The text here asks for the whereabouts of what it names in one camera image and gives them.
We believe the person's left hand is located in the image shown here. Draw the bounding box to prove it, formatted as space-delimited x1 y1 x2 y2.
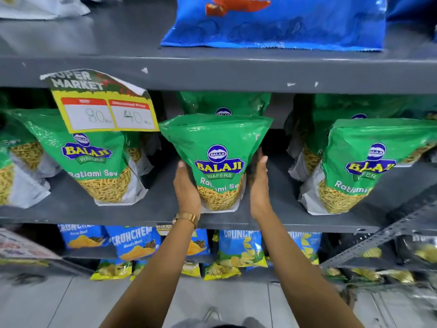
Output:
173 160 202 220

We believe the person's right hand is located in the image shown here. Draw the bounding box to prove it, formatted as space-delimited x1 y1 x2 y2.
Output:
249 148 274 223

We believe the green snack packet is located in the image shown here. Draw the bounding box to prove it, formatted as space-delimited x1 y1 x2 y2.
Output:
159 114 274 214

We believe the person's right forearm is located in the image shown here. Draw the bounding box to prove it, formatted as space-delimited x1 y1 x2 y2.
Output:
253 215 364 328

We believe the person's left forearm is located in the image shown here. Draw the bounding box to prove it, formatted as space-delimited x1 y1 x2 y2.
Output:
99 217 198 328

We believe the row of green packets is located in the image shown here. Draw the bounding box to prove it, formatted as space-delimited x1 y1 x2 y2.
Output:
0 91 437 215

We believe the row of blue crisp packets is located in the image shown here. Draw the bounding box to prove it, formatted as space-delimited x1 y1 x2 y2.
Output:
57 223 322 270

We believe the yellow crisp packet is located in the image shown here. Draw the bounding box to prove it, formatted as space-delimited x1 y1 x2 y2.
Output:
130 259 148 281
90 259 133 281
203 262 241 281
181 261 202 278

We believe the yellow and green price sign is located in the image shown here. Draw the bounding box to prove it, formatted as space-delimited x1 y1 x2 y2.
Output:
40 68 160 134

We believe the grey metal shelf unit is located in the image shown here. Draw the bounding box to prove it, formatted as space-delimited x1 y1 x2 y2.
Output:
0 0 437 284

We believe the slotted grey metal rack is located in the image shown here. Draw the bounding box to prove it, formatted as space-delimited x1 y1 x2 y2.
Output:
320 193 437 272

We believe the large blue bag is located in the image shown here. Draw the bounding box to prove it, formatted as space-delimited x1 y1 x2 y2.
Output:
160 0 388 52

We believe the person's grey clothing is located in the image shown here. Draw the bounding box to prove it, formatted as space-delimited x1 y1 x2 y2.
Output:
171 307 267 328

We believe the group of black crisp packets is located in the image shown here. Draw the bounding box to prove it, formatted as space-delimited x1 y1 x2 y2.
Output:
323 235 437 285

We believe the printed paper leaflet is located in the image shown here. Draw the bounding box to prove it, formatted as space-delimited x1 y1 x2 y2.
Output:
0 228 63 267

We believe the dark blue bag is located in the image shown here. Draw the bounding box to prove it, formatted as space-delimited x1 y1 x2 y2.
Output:
387 0 437 43

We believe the white bag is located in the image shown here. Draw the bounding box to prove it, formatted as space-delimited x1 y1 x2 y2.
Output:
0 0 91 21

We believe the gold wrist bracelet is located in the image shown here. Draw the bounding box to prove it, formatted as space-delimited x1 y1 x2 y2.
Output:
172 212 199 230

